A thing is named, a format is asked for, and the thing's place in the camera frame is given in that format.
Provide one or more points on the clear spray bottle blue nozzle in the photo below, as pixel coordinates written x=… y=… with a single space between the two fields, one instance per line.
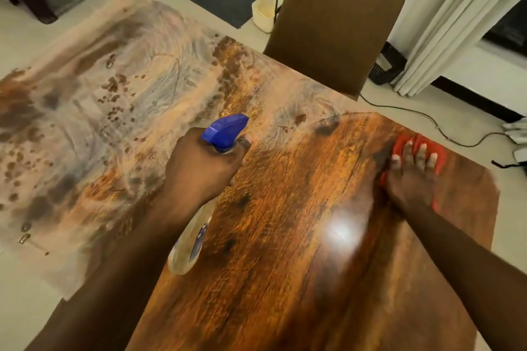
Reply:
x=193 y=235

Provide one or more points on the white curtain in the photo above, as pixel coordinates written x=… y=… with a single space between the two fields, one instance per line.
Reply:
x=448 y=21

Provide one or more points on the person's left hand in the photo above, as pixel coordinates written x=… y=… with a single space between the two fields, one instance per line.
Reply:
x=197 y=169

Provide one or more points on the person's right fingers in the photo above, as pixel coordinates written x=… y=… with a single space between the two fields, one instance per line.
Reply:
x=416 y=159

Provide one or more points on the person's right hand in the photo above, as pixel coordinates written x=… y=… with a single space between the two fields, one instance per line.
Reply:
x=407 y=184

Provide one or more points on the person's left forearm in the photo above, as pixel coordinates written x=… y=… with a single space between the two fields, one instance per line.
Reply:
x=111 y=280

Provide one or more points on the red cleaning cloth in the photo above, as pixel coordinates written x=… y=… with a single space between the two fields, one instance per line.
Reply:
x=428 y=153

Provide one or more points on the black electrical device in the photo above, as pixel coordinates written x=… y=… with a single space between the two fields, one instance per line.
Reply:
x=387 y=65

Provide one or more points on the white plastic bin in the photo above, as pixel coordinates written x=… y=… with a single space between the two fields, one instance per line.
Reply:
x=263 y=12

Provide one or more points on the brown upholstered chair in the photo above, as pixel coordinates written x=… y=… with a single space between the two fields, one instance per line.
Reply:
x=333 y=21

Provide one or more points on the person's right forearm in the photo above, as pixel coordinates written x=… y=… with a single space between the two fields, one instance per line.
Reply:
x=465 y=268

